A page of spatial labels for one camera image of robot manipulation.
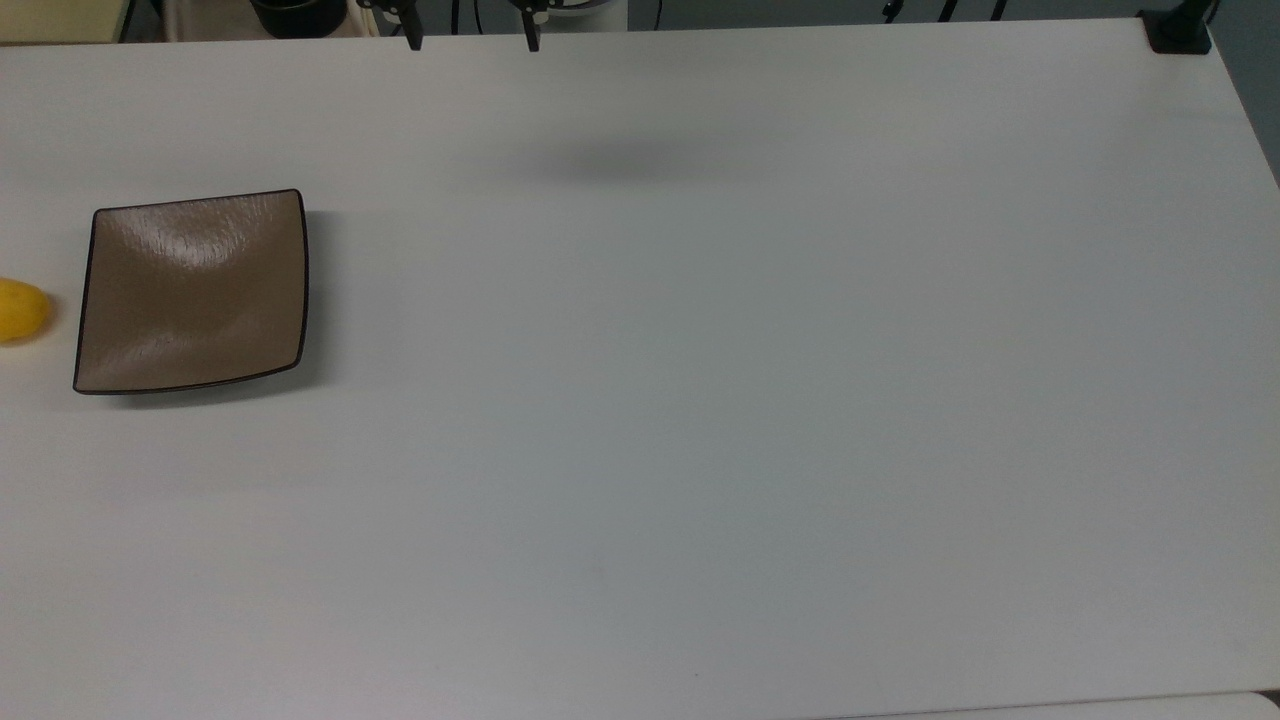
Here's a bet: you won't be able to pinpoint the black round pot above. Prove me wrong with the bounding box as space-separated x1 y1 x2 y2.
249 0 348 40

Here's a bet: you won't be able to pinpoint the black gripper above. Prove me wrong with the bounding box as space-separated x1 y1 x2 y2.
356 0 548 54

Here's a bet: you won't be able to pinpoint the black stand legs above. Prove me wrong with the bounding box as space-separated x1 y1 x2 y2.
880 0 1011 23

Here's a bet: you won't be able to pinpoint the yellow potato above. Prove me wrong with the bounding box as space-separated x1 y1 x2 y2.
0 278 52 345

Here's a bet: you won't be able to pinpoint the brown square ceramic plate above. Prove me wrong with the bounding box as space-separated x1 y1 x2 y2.
72 188 310 396

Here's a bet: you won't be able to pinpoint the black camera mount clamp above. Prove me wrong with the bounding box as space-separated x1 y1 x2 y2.
1139 0 1218 55

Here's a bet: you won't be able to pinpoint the yellowish wooden table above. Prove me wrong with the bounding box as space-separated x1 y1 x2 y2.
0 0 135 45

